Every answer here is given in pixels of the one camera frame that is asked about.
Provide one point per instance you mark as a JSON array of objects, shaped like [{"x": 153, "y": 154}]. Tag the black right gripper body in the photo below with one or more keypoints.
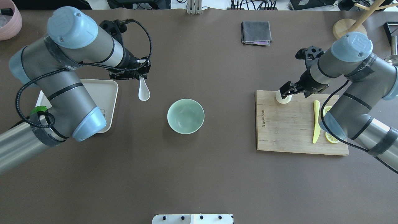
[{"x": 307, "y": 81}]

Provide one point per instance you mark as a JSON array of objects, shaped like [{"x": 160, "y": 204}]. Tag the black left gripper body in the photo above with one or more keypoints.
[{"x": 129, "y": 62}]

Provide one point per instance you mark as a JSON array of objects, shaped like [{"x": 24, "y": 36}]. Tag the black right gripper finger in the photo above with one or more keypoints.
[{"x": 288, "y": 89}]

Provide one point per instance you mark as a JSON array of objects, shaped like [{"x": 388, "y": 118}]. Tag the white ceramic spoon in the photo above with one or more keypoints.
[{"x": 143, "y": 92}]

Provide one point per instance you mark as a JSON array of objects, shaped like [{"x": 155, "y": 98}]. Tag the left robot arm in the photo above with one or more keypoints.
[{"x": 73, "y": 40}]

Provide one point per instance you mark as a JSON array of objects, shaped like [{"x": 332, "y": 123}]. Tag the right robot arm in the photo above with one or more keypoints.
[{"x": 369, "y": 79}]

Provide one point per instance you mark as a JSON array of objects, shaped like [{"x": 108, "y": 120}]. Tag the light green bowl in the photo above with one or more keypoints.
[{"x": 185, "y": 116}]

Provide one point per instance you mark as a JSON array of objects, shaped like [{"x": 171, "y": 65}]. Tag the pink bowl with ice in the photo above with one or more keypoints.
[{"x": 10, "y": 25}]

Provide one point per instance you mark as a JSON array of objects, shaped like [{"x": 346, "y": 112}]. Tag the yellow plastic knife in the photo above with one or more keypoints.
[{"x": 316, "y": 131}]

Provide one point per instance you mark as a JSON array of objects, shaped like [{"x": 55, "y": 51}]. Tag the white rectangular tray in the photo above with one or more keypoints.
[{"x": 102, "y": 99}]

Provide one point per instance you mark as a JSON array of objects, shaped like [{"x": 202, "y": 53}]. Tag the bamboo cutting board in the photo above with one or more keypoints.
[{"x": 289, "y": 127}]

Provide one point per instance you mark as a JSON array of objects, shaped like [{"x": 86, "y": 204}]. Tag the grey folded cloth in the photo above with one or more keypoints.
[{"x": 256, "y": 33}]

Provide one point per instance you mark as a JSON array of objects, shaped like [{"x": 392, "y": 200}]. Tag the wooden mug tree stand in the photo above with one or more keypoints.
[{"x": 344, "y": 26}]

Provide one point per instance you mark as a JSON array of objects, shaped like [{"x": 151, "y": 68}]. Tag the metal scoop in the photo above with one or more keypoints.
[{"x": 392, "y": 59}]

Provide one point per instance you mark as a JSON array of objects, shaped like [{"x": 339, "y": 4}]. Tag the black tray with rack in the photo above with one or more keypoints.
[{"x": 390, "y": 27}]

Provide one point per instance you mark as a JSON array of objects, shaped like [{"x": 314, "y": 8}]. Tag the aluminium frame post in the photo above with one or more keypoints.
[{"x": 194, "y": 6}]

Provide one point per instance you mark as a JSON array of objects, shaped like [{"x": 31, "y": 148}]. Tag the white pedestal column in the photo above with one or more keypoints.
[{"x": 193, "y": 219}]

